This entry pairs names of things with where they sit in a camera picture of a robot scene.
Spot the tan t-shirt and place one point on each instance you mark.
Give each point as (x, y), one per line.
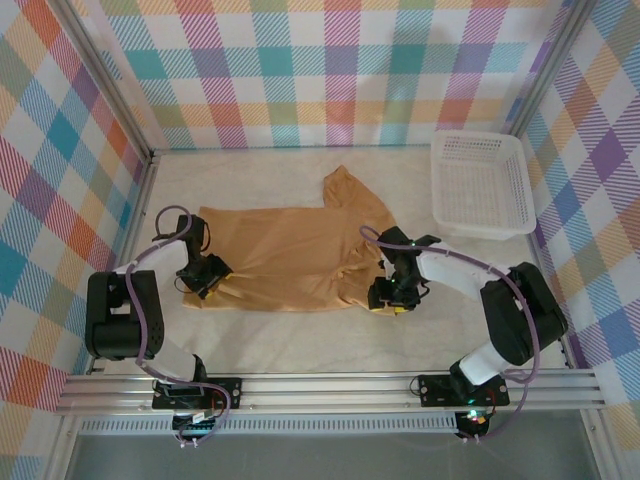
(290, 250)

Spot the aluminium mounting beam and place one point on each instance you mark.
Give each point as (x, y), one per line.
(325, 392)

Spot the aluminium frame post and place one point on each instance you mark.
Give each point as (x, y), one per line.
(550, 65)
(602, 450)
(60, 455)
(100, 75)

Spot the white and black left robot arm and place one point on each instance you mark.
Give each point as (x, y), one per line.
(160, 257)

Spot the white perforated plastic basket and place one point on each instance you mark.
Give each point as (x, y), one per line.
(480, 175)

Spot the small control circuit board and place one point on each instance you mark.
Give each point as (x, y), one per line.
(192, 427)
(475, 422)

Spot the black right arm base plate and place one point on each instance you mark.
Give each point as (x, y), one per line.
(435, 390)

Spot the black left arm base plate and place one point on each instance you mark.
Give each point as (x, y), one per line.
(227, 390)

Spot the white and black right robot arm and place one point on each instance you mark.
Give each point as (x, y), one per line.
(450, 265)

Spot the aluminium side frame rail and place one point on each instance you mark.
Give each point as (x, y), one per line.
(546, 250)
(135, 220)

